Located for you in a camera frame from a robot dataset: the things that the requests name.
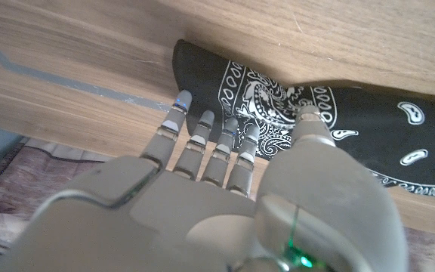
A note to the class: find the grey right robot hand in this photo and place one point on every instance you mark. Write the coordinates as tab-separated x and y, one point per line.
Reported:
202	219

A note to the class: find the black paisley bandana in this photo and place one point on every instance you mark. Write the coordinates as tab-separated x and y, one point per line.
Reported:
372	113

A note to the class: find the printed sofa room backdrop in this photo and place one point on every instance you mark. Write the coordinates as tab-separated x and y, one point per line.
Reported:
32	177

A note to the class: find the grey tape rectangle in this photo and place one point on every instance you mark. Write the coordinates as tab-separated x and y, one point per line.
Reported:
70	84

